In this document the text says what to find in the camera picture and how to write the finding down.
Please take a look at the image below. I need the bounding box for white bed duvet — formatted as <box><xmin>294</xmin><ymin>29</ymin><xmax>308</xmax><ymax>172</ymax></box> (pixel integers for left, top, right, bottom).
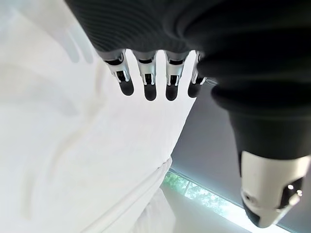
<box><xmin>0</xmin><ymin>0</ymin><xmax>207</xmax><ymax>233</ymax></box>

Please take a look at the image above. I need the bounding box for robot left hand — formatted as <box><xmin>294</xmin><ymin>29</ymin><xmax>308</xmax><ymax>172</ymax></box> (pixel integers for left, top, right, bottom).
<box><xmin>63</xmin><ymin>0</ymin><xmax>311</xmax><ymax>229</ymax></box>

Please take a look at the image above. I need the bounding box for white bed sheet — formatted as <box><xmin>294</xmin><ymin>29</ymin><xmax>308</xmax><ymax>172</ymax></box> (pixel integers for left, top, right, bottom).
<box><xmin>133</xmin><ymin>188</ymin><xmax>176</xmax><ymax>233</ymax></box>

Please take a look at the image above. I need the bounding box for grey window roller blind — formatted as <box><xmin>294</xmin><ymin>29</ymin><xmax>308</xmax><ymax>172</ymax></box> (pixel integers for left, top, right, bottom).
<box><xmin>171</xmin><ymin>81</ymin><xmax>311</xmax><ymax>231</ymax></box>

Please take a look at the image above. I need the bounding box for window with green trees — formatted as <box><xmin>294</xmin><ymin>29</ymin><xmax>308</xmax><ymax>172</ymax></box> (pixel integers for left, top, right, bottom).
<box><xmin>162</xmin><ymin>167</ymin><xmax>291</xmax><ymax>233</ymax></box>

